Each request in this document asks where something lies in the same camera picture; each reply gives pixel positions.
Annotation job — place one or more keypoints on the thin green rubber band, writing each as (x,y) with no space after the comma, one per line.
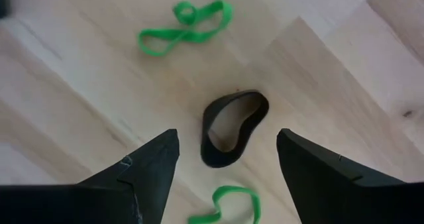
(185,35)
(218,197)

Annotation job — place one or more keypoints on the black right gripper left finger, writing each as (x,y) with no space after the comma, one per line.
(142,184)

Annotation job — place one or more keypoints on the wide black rubber band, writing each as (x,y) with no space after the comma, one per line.
(212,154)

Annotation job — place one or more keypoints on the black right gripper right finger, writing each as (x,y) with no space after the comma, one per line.
(331,194)

